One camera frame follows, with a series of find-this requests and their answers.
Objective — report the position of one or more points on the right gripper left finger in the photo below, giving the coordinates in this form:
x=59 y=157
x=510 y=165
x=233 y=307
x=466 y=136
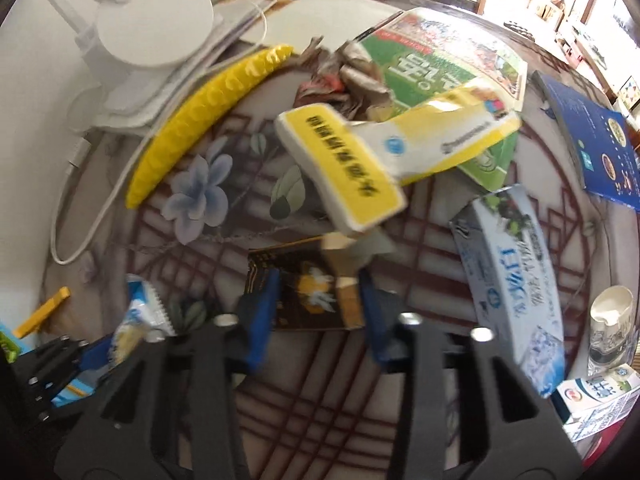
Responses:
x=168 y=412

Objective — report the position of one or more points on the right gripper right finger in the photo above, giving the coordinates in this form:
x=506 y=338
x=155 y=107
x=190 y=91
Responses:
x=467 y=410

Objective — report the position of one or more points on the blue white snack wrapper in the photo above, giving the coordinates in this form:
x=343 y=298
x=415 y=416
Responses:
x=146 y=319

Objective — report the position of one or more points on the dark brown snack box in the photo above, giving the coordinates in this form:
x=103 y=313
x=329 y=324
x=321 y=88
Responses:
x=317 y=291

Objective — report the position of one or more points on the crumpled brown paper trash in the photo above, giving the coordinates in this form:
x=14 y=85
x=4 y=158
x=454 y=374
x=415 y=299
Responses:
x=346 y=79

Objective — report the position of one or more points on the yellow clip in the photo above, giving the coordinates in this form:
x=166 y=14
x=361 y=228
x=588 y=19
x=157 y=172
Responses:
x=42 y=313

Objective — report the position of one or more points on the small milk carton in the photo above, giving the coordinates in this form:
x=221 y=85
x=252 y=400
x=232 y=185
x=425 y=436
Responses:
x=588 y=406

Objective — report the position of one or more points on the white paper cup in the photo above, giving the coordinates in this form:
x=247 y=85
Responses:
x=612 y=330

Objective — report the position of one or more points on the yellow corn-shaped toy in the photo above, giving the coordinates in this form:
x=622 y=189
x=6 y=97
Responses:
x=197 y=114

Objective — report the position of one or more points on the yellow white tissue pack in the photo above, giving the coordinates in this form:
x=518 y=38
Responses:
x=360 y=168

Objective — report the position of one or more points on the blue book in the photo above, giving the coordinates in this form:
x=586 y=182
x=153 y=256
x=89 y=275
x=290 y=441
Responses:
x=597 y=140

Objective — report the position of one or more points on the white desk lamp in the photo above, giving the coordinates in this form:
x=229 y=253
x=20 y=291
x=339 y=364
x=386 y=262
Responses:
x=133 y=47

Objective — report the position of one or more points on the green magazine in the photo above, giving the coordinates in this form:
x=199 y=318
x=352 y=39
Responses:
x=422 y=53

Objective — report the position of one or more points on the white paper stack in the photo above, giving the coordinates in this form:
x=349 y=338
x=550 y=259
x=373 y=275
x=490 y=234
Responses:
x=260 y=23

